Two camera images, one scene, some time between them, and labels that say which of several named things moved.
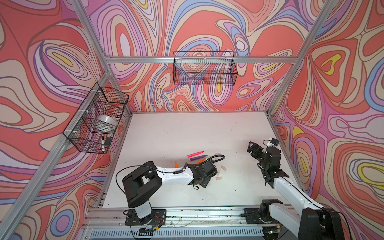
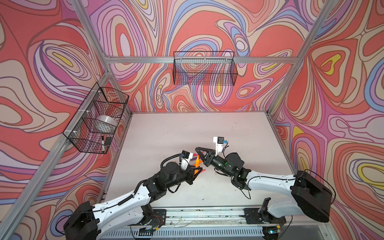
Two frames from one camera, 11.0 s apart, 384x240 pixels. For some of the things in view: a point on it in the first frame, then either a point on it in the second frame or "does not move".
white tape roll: (106, 121) does not move
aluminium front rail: (106, 217) does not move
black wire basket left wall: (90, 129) does not move
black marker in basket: (103, 144) does not move
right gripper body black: (263, 163) → (218, 163)
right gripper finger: (255, 149) → (207, 160)
